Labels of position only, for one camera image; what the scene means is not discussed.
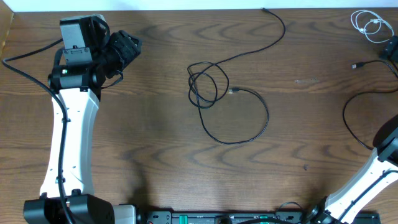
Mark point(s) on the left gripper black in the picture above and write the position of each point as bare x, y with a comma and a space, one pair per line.
125, 47

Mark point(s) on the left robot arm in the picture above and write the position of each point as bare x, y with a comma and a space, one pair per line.
91, 55

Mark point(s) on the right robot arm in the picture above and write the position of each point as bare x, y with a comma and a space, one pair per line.
379, 171

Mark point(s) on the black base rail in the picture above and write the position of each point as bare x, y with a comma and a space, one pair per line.
168, 217

